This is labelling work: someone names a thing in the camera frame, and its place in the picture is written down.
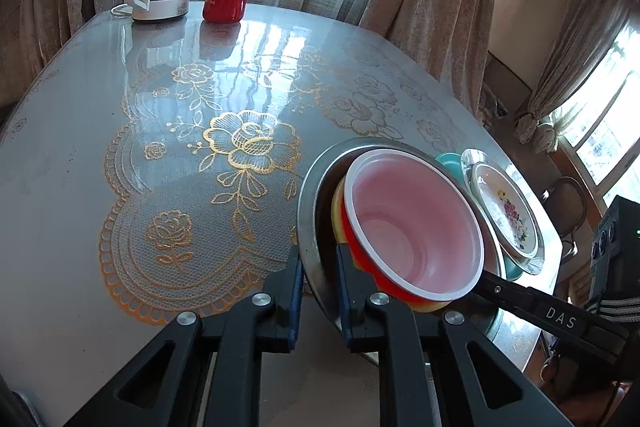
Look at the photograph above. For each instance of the white floral oval plate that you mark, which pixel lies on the white floral oval plate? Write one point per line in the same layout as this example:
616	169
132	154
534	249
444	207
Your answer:
505	207

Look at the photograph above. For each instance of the teal round plate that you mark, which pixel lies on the teal round plate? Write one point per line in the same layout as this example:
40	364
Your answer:
447	159

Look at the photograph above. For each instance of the stainless steel bowl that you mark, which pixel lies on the stainless steel bowl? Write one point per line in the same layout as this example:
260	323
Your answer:
322	227

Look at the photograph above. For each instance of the red plastic bowl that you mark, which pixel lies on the red plastic bowl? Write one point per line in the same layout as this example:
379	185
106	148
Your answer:
415	227

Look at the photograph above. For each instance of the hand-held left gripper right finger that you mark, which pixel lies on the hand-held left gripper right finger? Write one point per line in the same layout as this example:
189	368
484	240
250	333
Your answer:
345	297

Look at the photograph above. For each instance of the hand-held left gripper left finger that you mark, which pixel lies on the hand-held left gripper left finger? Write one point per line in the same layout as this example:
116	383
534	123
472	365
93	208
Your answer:
295	302

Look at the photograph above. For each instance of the dark round back chair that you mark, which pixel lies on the dark round back chair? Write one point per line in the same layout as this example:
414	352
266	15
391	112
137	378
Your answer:
567	207

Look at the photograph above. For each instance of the white dragon print plate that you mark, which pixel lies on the white dragon print plate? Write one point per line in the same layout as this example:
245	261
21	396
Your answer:
467	164

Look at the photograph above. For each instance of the yellow plastic bowl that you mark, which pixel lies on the yellow plastic bowl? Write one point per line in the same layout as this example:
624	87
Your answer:
339	212

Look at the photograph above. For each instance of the patterned cloth bundle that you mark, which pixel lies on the patterned cloth bundle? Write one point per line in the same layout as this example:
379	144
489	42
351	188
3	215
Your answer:
492	104

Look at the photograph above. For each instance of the tied beige curtain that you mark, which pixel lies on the tied beige curtain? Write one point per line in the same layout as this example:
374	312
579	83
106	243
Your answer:
575	57

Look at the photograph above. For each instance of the red mug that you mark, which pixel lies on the red mug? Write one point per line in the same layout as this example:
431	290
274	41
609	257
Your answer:
222	4

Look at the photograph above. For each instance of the wood framed window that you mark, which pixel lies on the wood framed window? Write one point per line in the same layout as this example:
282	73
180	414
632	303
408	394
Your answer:
610	132

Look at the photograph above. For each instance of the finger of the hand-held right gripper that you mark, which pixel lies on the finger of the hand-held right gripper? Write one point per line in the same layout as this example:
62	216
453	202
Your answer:
550	314

